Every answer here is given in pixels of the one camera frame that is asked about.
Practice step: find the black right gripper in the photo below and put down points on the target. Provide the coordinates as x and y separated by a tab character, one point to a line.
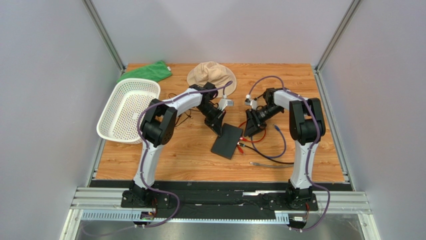
253	121

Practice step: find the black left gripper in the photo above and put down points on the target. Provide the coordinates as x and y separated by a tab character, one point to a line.
215	124

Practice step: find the black Mercury network switch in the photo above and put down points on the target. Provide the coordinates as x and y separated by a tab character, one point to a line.
226	144

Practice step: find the black power adapter with cord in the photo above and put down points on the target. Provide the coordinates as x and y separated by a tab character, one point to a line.
179	116

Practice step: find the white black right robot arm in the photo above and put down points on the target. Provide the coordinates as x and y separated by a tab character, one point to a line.
306	127

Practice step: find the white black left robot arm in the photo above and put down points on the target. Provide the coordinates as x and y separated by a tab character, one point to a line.
156	126

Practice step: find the beige bucket hat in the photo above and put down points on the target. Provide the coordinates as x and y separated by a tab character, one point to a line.
213	73

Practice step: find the green cloth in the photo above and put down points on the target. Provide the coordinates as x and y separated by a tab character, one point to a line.
156	72

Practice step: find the white perforated plastic basket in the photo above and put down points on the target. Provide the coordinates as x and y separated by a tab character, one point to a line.
129	98

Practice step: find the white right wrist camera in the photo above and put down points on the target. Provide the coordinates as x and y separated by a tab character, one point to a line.
251	101

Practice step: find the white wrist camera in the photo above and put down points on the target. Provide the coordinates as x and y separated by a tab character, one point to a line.
251	101
225	102

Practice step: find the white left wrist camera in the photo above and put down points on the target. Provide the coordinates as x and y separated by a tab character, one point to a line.
225	102

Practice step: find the aluminium front rail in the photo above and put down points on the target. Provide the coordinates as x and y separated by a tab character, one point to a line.
343	214

